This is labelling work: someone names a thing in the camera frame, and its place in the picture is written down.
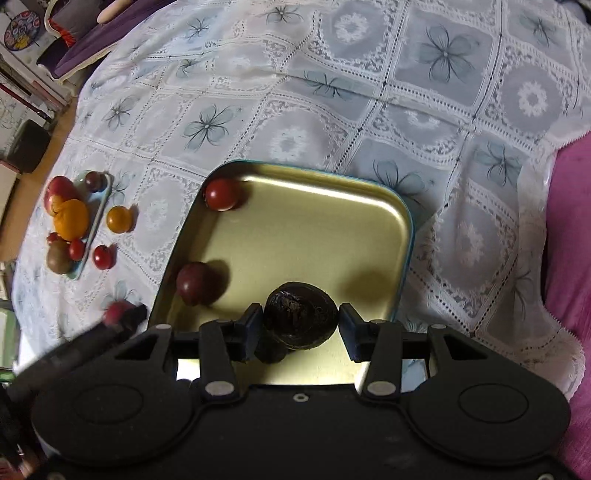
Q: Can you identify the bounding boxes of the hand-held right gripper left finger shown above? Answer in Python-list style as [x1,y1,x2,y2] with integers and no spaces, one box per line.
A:
[113,302,265,401]

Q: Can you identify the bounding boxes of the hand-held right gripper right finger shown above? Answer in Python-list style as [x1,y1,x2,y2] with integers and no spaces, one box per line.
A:
[338,303,494,401]

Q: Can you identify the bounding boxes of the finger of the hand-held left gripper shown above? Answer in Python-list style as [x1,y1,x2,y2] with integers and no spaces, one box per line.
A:
[60,304,148,358]

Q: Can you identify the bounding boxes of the pink round radish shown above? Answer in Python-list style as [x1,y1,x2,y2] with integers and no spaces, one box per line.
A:
[102,300,132,326]

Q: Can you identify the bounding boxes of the dark water chestnut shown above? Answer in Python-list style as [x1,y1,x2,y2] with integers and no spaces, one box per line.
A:
[263,284,339,352]

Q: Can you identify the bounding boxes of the gold metal tray blue rim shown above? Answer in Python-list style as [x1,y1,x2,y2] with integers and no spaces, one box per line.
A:
[147,159,416,384]

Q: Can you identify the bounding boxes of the brown kiwi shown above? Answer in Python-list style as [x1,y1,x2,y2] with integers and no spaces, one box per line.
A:
[47,237,75,275]

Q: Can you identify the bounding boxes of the small orange tangerine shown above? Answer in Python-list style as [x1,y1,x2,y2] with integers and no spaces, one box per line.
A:
[106,206,134,234]

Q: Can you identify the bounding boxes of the large orange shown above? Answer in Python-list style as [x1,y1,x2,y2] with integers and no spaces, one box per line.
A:
[53,198,90,241]

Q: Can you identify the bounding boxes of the light green plastic tray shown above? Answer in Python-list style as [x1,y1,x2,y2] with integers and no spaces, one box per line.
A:
[65,171,115,281]

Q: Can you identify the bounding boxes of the red apple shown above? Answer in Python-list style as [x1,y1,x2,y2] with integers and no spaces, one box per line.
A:
[44,175,81,214]

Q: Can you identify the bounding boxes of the black stool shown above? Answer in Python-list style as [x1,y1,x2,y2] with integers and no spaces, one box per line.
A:
[8,119,51,174]

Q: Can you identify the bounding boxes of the white lace floral tablecloth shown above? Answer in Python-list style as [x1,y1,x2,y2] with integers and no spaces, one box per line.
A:
[11,0,591,402]

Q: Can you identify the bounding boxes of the pink cloth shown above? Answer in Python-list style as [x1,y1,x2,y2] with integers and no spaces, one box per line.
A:
[540,136,591,480]

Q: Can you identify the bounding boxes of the purple sofa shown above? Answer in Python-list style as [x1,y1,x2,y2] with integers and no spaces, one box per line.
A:
[37,0,153,79]

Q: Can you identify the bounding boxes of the round colourful disc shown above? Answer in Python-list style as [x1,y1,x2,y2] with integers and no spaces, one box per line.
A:
[4,11,44,51]

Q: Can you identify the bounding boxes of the beige pillow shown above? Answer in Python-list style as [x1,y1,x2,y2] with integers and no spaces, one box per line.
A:
[97,0,127,24]

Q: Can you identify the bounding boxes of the grey cushion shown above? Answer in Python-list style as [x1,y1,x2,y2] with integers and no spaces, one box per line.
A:
[51,0,93,28]

